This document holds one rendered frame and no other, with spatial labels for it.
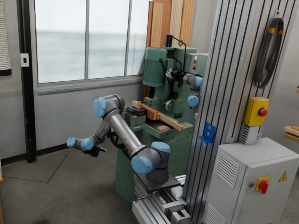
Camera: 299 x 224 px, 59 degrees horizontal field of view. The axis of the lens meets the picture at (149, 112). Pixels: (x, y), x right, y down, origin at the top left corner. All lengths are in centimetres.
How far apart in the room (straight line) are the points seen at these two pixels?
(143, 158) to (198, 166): 32
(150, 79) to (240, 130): 110
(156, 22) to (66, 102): 159
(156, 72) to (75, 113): 156
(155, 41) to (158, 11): 38
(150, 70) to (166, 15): 180
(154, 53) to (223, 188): 127
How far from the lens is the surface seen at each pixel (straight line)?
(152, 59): 222
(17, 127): 328
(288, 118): 424
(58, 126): 345
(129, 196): 274
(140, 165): 150
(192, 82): 189
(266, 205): 145
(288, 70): 416
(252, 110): 132
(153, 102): 237
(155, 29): 377
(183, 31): 419
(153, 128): 219
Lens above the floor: 179
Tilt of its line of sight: 21 degrees down
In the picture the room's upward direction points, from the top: 6 degrees clockwise
